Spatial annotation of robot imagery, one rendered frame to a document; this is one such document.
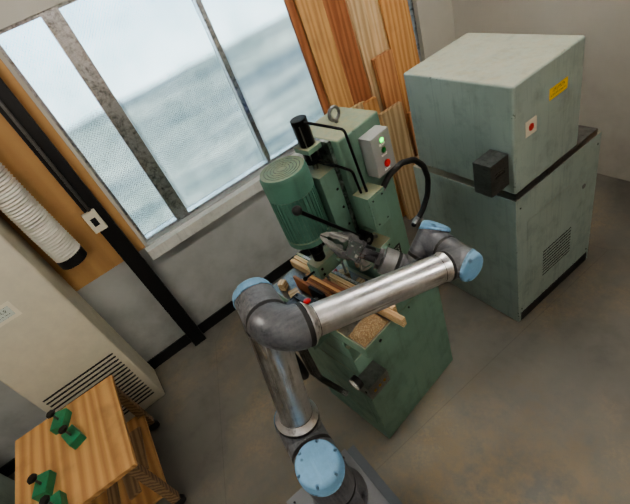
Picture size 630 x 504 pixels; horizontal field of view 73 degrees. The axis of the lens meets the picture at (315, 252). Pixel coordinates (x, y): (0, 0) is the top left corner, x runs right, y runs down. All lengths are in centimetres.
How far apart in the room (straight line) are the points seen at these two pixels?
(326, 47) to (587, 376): 237
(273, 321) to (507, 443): 160
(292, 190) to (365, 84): 187
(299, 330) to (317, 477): 57
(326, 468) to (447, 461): 102
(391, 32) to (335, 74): 52
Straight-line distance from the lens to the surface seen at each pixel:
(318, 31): 295
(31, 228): 258
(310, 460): 146
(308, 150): 152
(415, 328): 209
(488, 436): 239
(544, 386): 252
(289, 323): 101
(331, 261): 174
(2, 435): 353
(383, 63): 318
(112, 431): 252
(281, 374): 128
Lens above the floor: 217
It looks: 38 degrees down
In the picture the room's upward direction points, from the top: 24 degrees counter-clockwise
